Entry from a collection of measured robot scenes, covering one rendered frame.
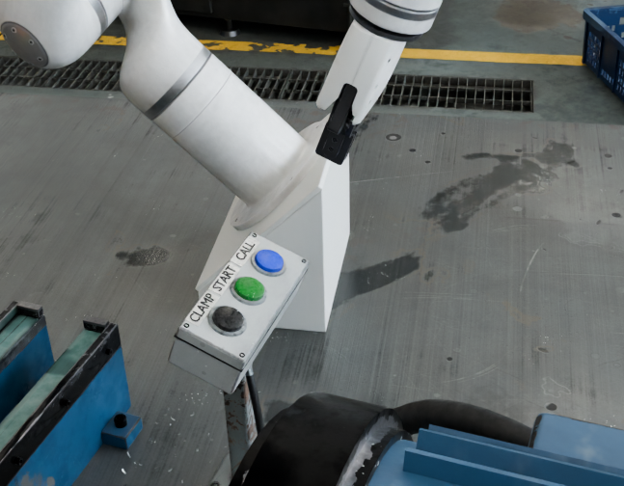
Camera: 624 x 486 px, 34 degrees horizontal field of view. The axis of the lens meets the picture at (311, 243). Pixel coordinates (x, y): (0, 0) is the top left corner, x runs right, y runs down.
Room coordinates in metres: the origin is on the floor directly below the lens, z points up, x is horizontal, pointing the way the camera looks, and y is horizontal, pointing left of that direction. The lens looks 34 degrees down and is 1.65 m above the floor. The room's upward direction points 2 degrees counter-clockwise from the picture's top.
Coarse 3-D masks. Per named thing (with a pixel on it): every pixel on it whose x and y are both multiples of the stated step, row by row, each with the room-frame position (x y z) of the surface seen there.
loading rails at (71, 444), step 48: (0, 336) 0.93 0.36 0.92; (48, 336) 0.97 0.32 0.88; (96, 336) 0.92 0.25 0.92; (0, 384) 0.88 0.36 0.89; (48, 384) 0.84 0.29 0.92; (96, 384) 0.88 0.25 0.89; (0, 432) 0.77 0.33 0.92; (48, 432) 0.79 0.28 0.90; (96, 432) 0.86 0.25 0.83; (0, 480) 0.71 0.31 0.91; (48, 480) 0.77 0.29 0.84
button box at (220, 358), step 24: (264, 240) 0.88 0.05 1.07; (240, 264) 0.83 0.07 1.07; (288, 264) 0.85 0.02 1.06; (216, 288) 0.79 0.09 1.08; (264, 288) 0.81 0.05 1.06; (288, 288) 0.82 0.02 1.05; (192, 312) 0.75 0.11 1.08; (264, 312) 0.78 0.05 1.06; (192, 336) 0.73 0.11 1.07; (216, 336) 0.73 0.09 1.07; (240, 336) 0.74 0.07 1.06; (264, 336) 0.76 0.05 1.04; (168, 360) 0.74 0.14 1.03; (192, 360) 0.73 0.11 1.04; (216, 360) 0.72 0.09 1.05; (240, 360) 0.71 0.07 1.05; (216, 384) 0.72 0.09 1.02
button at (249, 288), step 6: (240, 282) 0.80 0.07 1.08; (246, 282) 0.80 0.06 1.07; (252, 282) 0.80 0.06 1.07; (258, 282) 0.81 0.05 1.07; (234, 288) 0.79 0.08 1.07; (240, 288) 0.79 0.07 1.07; (246, 288) 0.79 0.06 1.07; (252, 288) 0.79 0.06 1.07; (258, 288) 0.80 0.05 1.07; (240, 294) 0.79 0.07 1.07; (246, 294) 0.79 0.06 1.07; (252, 294) 0.79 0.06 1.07; (258, 294) 0.79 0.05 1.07; (252, 300) 0.78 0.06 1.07
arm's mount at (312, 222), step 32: (320, 160) 1.14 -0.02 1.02; (320, 192) 1.06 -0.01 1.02; (224, 224) 1.25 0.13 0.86; (256, 224) 1.13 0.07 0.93; (288, 224) 1.07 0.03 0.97; (320, 224) 1.06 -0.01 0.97; (224, 256) 1.11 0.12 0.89; (320, 256) 1.06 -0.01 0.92; (320, 288) 1.06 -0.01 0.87; (288, 320) 1.07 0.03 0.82; (320, 320) 1.06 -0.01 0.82
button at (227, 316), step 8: (216, 312) 0.75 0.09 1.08; (224, 312) 0.75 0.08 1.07; (232, 312) 0.76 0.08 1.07; (240, 312) 0.76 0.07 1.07; (216, 320) 0.74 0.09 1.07; (224, 320) 0.74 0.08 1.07; (232, 320) 0.75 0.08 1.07; (240, 320) 0.75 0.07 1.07; (224, 328) 0.74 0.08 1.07; (232, 328) 0.74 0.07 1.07; (240, 328) 0.74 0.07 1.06
